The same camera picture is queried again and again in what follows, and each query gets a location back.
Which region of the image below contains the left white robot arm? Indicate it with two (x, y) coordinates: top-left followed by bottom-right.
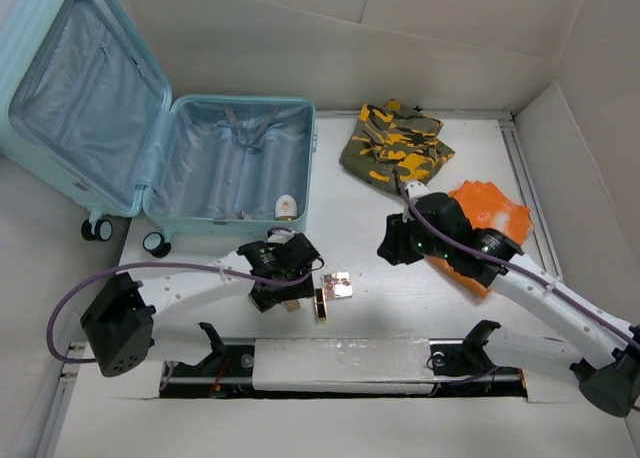
(80, 230), (322, 377)

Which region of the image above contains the orange tie-dye cloth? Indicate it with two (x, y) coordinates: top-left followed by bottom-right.
(424, 179), (532, 299)

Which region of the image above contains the black square powder compact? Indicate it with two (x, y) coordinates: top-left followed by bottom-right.
(251, 297), (275, 313)

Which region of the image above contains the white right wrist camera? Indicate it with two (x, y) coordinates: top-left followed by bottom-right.
(400, 181), (432, 200)

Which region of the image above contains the light blue hardshell suitcase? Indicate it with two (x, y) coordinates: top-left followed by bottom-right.
(1, 0), (317, 258)

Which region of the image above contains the camouflage yellow green garment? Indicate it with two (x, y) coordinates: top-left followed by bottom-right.
(340, 100), (455, 195)

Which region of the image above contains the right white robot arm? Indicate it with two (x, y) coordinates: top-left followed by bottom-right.
(377, 181), (639, 418)

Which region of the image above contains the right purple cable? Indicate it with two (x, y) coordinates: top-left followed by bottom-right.
(397, 180), (640, 414)

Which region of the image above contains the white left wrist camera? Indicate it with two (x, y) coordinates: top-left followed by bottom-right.
(267, 226), (297, 244)

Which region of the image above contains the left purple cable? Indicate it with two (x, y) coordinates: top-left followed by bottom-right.
(45, 226), (314, 394)

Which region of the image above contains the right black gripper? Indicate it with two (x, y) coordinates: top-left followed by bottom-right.
(376, 208), (452, 265)

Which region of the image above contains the purple cable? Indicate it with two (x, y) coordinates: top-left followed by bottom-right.
(45, 226), (314, 394)
(397, 180), (640, 414)

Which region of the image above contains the black gold lipstick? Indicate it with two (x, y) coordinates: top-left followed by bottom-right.
(314, 288), (327, 322)

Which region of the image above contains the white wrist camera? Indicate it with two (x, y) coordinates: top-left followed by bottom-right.
(267, 226), (297, 244)
(400, 181), (432, 200)

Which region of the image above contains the beige foundation bottle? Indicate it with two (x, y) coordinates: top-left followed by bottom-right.
(284, 300), (300, 313)

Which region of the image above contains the white egg-shaped cosmetic case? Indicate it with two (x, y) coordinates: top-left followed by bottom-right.
(274, 194), (298, 221)

